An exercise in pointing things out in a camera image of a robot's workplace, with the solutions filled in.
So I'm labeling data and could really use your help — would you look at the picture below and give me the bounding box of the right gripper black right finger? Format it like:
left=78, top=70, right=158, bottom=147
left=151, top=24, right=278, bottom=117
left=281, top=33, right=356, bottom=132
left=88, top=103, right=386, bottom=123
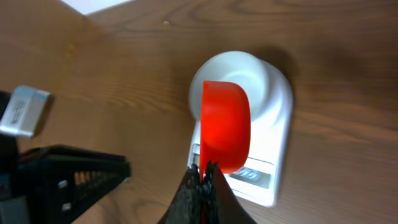
left=203, top=161, right=256, bottom=224

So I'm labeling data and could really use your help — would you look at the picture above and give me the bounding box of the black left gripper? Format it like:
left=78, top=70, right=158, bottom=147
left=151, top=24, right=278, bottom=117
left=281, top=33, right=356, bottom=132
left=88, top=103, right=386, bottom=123
left=1, top=91, right=131, bottom=224

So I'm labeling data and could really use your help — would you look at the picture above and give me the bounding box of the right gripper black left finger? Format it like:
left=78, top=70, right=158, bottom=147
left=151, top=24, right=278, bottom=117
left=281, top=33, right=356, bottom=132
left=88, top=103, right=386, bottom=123
left=157, top=164, right=202, bottom=224

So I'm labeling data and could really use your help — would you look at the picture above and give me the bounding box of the red measuring scoop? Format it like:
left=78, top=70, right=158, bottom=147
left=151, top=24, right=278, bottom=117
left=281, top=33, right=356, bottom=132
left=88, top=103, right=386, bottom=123
left=199, top=81, right=251, bottom=180

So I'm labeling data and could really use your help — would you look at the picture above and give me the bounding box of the white digital kitchen scale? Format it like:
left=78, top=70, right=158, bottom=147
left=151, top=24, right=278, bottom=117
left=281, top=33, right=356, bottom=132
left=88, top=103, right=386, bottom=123
left=188, top=57, right=294, bottom=207

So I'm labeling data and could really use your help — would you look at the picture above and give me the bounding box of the white bowl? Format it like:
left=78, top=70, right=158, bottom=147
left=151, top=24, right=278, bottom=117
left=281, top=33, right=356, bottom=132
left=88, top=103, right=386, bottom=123
left=188, top=51, right=271, bottom=121

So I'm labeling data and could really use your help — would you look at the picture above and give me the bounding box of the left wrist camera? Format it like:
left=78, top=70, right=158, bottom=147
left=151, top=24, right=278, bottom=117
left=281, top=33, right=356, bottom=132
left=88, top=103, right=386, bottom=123
left=1, top=85, right=52, bottom=138

